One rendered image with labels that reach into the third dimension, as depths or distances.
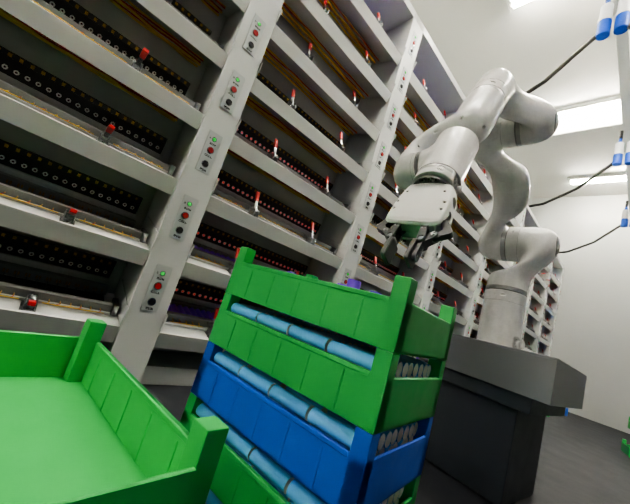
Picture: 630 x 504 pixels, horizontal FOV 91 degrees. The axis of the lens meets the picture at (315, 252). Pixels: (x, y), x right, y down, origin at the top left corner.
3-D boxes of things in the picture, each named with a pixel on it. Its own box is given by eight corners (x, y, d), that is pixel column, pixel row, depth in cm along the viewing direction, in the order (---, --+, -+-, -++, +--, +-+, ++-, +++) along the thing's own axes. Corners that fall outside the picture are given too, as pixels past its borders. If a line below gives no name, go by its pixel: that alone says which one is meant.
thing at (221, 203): (338, 269, 128) (353, 239, 128) (203, 209, 89) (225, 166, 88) (311, 253, 144) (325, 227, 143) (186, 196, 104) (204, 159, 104)
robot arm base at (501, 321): (544, 363, 94) (552, 305, 98) (509, 349, 87) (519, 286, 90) (485, 349, 111) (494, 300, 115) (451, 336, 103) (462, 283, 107)
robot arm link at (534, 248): (490, 295, 111) (501, 234, 116) (554, 305, 98) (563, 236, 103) (481, 286, 103) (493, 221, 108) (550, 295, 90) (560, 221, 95)
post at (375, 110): (320, 395, 125) (424, 26, 154) (304, 395, 119) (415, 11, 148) (291, 376, 140) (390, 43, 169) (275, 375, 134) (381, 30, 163)
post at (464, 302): (456, 399, 216) (505, 166, 245) (450, 399, 210) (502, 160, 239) (429, 388, 231) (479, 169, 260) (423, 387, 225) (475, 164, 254)
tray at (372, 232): (426, 271, 177) (434, 256, 176) (364, 232, 137) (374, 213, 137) (399, 259, 192) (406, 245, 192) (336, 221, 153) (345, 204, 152)
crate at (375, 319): (446, 361, 46) (458, 309, 47) (393, 353, 31) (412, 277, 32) (301, 311, 65) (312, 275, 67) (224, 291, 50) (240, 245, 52)
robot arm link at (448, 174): (466, 199, 58) (461, 210, 57) (420, 199, 64) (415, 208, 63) (460, 161, 53) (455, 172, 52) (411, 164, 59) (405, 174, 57)
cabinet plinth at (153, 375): (450, 397, 219) (452, 390, 220) (93, 382, 77) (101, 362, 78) (429, 388, 231) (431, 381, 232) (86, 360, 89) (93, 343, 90)
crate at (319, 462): (421, 474, 44) (434, 416, 45) (349, 525, 28) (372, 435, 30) (277, 388, 63) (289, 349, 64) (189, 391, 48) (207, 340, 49)
